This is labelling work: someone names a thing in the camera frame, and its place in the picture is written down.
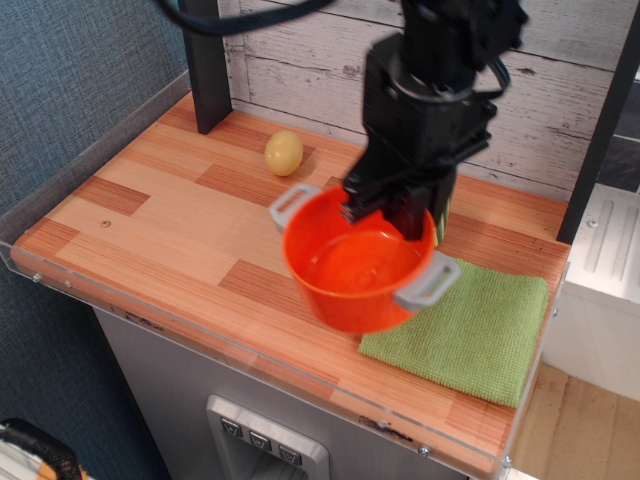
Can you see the dark grey right post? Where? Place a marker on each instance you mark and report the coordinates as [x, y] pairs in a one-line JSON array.
[[613, 105]]

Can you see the green towel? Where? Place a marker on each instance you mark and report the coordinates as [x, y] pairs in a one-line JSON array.
[[478, 339]]

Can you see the grey toy fridge cabinet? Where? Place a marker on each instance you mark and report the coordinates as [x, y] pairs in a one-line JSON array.
[[171, 383]]

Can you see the red pot with grey handles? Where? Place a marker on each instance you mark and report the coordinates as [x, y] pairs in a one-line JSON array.
[[362, 277]]

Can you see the yellow toy potato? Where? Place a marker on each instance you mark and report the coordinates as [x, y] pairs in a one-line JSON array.
[[284, 153]]

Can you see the toy food can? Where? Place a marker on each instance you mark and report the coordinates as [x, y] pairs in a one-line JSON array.
[[442, 206]]

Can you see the silver dispenser panel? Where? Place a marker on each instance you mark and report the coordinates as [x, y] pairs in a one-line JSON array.
[[251, 446]]

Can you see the dark grey post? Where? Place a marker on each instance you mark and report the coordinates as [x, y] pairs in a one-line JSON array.
[[209, 80], [613, 105]]

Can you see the clear acrylic edge guard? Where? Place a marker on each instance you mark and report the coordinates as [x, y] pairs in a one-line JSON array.
[[164, 223]]

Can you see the black and orange object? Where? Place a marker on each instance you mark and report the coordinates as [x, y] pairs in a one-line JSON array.
[[28, 452]]

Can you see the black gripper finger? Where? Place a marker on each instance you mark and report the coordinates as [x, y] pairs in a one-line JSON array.
[[361, 203], [406, 210]]

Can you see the white toy sink unit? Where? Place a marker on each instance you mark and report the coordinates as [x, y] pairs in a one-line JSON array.
[[593, 334]]

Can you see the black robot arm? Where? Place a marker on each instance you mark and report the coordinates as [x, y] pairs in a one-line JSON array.
[[482, 31]]

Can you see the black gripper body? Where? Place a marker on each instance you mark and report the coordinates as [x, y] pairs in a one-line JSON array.
[[422, 117]]

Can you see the dark grey left post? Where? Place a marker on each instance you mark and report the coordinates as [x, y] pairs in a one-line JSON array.
[[209, 80]]

